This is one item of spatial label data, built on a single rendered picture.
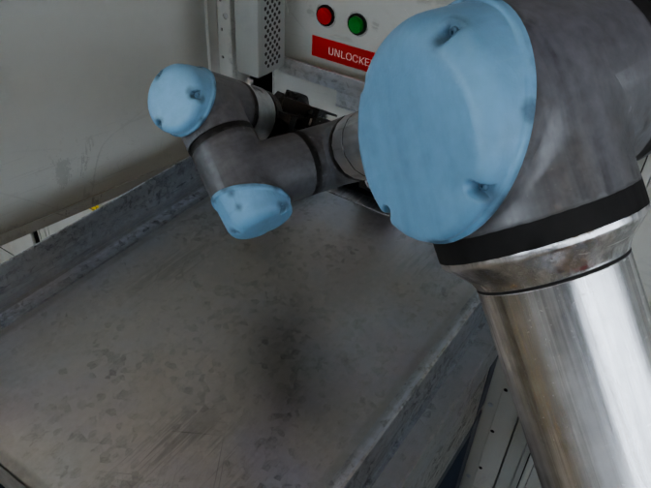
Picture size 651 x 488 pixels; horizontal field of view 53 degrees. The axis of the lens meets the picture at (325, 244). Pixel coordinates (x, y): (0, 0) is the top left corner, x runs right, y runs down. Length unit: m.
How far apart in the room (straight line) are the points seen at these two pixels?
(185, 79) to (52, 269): 0.44
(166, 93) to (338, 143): 0.19
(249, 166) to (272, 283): 0.34
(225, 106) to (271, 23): 0.39
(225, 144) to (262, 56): 0.41
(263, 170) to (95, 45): 0.51
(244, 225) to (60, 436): 0.34
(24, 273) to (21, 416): 0.23
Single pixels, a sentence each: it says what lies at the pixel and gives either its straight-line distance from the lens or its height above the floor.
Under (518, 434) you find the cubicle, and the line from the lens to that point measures 1.32.
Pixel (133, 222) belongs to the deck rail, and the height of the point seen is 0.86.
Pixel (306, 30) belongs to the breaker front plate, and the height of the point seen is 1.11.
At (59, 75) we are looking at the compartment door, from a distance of 1.11.
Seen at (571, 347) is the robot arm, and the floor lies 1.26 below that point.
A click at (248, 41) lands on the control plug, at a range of 1.09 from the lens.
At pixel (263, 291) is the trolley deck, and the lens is 0.97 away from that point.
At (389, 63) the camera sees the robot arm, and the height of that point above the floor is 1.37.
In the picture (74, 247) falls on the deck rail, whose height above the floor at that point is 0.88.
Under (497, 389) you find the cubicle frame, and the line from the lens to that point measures 1.26.
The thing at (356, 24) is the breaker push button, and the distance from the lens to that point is 1.08.
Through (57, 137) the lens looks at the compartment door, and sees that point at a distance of 1.15.
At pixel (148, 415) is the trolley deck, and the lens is 0.84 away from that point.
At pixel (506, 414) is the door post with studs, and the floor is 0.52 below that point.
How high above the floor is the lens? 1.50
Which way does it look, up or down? 38 degrees down
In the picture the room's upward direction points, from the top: 3 degrees clockwise
